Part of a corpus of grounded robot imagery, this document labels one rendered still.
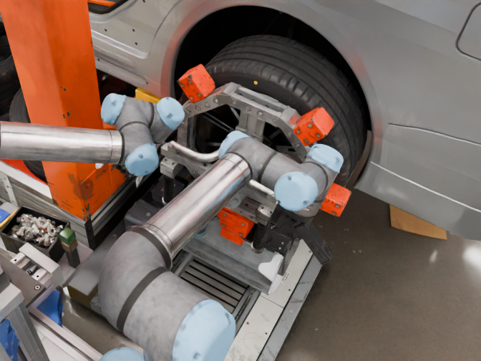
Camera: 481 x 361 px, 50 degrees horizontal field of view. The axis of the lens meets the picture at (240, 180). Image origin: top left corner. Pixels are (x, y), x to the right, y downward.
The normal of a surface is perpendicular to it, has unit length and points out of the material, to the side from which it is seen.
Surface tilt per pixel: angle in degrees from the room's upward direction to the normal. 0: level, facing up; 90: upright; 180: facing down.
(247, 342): 0
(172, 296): 5
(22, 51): 90
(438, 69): 90
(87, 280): 0
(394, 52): 90
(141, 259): 21
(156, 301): 12
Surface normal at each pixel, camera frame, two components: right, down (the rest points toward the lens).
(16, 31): -0.47, 0.64
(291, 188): -0.47, 0.29
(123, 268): -0.13, -0.71
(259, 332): 0.11, -0.64
